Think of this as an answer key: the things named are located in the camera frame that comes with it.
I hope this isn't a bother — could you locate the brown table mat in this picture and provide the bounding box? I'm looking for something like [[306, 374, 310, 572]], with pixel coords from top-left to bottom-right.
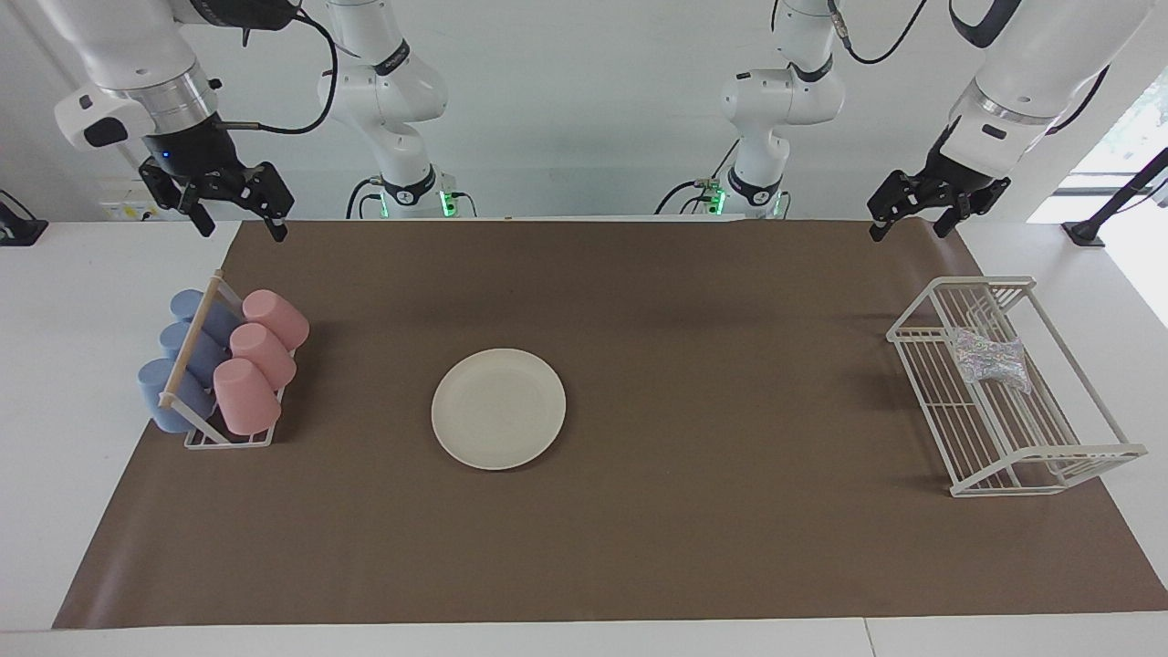
[[52, 219, 1168, 631]]

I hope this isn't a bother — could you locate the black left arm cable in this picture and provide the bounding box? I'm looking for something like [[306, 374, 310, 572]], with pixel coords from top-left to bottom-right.
[[826, 0, 1111, 136]]

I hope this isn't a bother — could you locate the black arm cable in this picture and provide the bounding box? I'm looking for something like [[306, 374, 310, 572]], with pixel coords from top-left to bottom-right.
[[219, 5, 339, 136], [826, 0, 1111, 136]]

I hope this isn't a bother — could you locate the black table clamp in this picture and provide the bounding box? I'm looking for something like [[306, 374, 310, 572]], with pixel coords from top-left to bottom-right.
[[0, 190, 48, 247]]

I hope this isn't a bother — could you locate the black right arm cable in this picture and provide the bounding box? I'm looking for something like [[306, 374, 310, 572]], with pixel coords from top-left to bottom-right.
[[219, 5, 339, 136]]

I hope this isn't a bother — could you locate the white wire cup rack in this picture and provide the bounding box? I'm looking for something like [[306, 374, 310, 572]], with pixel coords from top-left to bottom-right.
[[158, 269, 297, 450]]

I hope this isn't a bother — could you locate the cream round plate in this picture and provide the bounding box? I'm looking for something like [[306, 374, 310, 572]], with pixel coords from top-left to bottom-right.
[[431, 348, 568, 472]]

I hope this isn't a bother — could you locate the blue plastic cup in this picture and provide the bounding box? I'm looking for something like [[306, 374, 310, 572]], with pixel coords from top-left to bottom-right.
[[159, 321, 229, 384], [170, 289, 243, 343], [137, 358, 217, 433]]

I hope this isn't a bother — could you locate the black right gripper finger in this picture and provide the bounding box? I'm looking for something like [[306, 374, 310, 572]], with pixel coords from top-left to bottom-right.
[[246, 162, 295, 243], [139, 157, 216, 238]]

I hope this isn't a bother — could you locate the white wire dish rack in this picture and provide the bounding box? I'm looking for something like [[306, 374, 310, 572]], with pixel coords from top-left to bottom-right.
[[886, 276, 1149, 498]]

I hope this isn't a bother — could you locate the pink plastic cup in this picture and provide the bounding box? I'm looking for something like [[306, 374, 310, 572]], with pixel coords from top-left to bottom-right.
[[242, 289, 310, 350], [229, 322, 298, 389], [213, 358, 282, 436]]

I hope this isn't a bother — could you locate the black angled stand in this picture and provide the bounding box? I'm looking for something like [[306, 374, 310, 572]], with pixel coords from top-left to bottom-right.
[[1061, 146, 1168, 247]]

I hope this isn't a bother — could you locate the black base cable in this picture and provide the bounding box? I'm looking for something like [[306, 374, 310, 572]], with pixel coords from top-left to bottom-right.
[[345, 176, 384, 220], [653, 141, 742, 217]]

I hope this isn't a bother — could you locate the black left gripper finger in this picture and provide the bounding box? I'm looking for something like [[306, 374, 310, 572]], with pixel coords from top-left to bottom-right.
[[933, 193, 974, 240], [867, 171, 924, 243]]

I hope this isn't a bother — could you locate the white wall outlet box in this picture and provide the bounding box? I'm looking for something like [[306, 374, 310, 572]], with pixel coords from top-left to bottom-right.
[[99, 178, 183, 222]]

